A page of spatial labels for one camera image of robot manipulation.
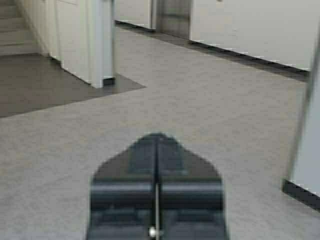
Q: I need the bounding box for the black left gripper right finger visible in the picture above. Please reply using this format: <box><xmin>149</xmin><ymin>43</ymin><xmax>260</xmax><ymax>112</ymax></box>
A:
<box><xmin>157</xmin><ymin>135</ymin><xmax>229</xmax><ymax>240</ymax></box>

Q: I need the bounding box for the white square pillar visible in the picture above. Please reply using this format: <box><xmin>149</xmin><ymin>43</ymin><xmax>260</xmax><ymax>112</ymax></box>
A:
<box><xmin>282</xmin><ymin>0</ymin><xmax>320</xmax><ymax>211</ymax></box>

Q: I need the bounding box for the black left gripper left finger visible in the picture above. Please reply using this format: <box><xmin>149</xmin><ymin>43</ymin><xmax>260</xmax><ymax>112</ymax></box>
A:
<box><xmin>85</xmin><ymin>134</ymin><xmax>158</xmax><ymax>240</ymax></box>

